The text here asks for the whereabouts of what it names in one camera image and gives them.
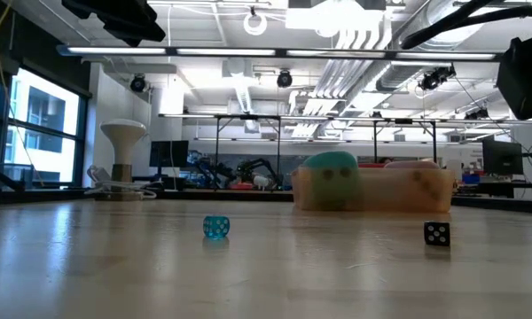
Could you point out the black background robot arm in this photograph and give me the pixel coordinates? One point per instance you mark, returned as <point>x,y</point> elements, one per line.
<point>257,165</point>
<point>213,170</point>

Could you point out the large teal foam die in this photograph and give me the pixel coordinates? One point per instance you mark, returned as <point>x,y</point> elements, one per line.
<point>330,159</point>

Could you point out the dark window frame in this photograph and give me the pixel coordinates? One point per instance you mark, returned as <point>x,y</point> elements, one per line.
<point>3,124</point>

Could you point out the black computer monitor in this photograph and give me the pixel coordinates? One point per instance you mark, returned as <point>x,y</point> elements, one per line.
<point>503,157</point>

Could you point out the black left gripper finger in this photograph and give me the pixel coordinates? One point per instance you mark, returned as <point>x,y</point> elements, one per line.
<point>119,20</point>

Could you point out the orange translucent plastic bin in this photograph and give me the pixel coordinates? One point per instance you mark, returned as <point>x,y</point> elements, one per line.
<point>381,195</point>

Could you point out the black double monitor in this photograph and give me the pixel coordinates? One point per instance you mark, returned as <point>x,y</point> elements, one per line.
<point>168,153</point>

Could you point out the black beam with light strips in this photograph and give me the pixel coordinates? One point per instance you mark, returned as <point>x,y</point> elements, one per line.
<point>282,52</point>

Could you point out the large pink foam die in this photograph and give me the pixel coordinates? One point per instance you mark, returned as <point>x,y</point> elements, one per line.
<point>410,164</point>

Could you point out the black workstation frame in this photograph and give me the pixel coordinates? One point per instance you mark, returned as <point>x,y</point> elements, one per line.
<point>217,150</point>
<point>434,146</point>

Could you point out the white mushroom lamp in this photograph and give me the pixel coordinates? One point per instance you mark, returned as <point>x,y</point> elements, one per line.
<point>124,133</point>

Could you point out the small cyan translucent die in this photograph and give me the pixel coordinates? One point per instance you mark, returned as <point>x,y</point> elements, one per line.
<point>216,227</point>

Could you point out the black aluminium table frame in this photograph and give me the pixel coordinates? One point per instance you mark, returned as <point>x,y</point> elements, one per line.
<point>49,195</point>

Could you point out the black ceiling camera cluster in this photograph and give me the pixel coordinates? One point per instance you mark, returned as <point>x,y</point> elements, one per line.
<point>434,79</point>

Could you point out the small black die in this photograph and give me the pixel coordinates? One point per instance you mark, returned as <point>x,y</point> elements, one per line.
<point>436,234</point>

